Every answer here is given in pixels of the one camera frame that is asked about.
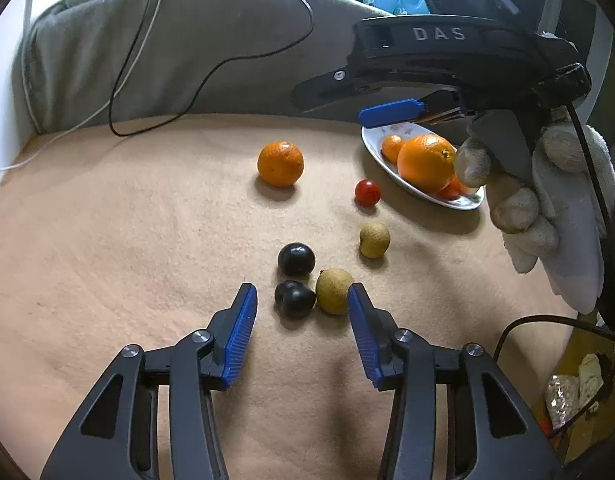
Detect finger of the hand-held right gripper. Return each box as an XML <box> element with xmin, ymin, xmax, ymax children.
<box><xmin>293</xmin><ymin>67</ymin><xmax>458</xmax><ymax>112</ymax></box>
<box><xmin>358</xmin><ymin>91</ymin><xmax>469</xmax><ymax>129</ymax></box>

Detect dark plum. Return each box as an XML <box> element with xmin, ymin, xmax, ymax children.
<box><xmin>278</xmin><ymin>242</ymin><xmax>317</xmax><ymax>277</ymax></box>
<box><xmin>274</xmin><ymin>280</ymin><xmax>317</xmax><ymax>319</ymax></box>

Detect grey blanket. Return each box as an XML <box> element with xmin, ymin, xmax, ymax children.
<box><xmin>12</xmin><ymin>0</ymin><xmax>403</xmax><ymax>136</ymax></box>

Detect beige blanket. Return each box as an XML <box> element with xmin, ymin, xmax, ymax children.
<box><xmin>0</xmin><ymin>112</ymin><xmax>598</xmax><ymax>480</ymax></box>

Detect medium tangerine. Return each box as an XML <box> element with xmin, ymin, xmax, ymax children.
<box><xmin>257</xmin><ymin>141</ymin><xmax>305</xmax><ymax>188</ymax></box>

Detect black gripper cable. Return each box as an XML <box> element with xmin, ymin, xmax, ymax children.
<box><xmin>493</xmin><ymin>102</ymin><xmax>615</xmax><ymax>441</ymax></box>

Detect white cable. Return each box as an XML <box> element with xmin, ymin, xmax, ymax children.
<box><xmin>0</xmin><ymin>0</ymin><xmax>165</xmax><ymax>176</ymax></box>

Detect person's right hand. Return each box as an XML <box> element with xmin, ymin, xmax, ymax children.
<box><xmin>455</xmin><ymin>124</ymin><xmax>615</xmax><ymax>312</ymax></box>

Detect white floral plate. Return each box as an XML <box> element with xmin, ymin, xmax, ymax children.
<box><xmin>361</xmin><ymin>122</ymin><xmax>485</xmax><ymax>211</ymax></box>

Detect tan longan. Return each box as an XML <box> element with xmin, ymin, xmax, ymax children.
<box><xmin>359</xmin><ymin>222</ymin><xmax>391</xmax><ymax>259</ymax></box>
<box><xmin>315</xmin><ymin>267</ymin><xmax>355</xmax><ymax>316</ymax></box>

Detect crumpled plastic bag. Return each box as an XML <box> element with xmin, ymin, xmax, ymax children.
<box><xmin>545</xmin><ymin>352</ymin><xmax>608</xmax><ymax>431</ymax></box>

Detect small tangerine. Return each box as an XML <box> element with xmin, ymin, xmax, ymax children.
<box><xmin>381</xmin><ymin>134</ymin><xmax>405</xmax><ymax>163</ymax></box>

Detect large orange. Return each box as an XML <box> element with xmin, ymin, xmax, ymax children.
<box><xmin>397</xmin><ymin>134</ymin><xmax>459</xmax><ymax>193</ymax></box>

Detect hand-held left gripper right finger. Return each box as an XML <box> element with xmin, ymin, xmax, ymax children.
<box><xmin>347</xmin><ymin>282</ymin><xmax>563</xmax><ymax>480</ymax></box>

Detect red cherry tomato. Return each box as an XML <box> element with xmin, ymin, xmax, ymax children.
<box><xmin>355</xmin><ymin>179</ymin><xmax>381</xmax><ymax>207</ymax></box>

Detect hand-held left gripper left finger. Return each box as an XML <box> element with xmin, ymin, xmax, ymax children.
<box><xmin>40</xmin><ymin>282</ymin><xmax>259</xmax><ymax>480</ymax></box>

